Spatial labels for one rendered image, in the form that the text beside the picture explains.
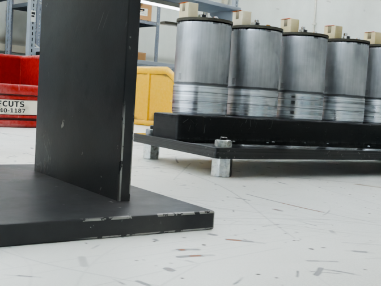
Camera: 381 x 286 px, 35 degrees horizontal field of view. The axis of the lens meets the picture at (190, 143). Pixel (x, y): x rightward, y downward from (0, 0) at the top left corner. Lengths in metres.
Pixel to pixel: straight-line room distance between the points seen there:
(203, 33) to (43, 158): 0.11
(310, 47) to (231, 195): 0.13
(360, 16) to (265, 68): 5.48
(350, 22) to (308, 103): 5.50
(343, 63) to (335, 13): 5.58
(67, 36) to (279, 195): 0.08
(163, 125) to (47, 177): 0.10
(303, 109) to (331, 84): 0.03
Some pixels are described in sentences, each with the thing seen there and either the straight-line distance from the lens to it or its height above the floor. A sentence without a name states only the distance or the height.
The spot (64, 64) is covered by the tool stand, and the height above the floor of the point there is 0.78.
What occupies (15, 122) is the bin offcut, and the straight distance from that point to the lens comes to 0.46.
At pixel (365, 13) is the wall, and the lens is 5.72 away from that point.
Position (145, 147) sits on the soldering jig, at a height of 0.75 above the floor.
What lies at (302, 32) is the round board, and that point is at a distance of 0.29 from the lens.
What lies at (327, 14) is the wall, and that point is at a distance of 5.94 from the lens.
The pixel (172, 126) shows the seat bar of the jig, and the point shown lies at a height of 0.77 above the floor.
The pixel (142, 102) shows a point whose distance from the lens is 0.61.
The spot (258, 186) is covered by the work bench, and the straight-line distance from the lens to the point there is 0.20.
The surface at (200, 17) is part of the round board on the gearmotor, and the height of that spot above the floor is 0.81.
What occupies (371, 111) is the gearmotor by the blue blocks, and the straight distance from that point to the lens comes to 0.33.
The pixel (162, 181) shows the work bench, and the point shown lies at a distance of 0.20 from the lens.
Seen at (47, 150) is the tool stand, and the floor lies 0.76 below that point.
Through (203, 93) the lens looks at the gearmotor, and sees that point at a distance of 0.26.
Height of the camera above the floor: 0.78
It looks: 4 degrees down
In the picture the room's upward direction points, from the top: 4 degrees clockwise
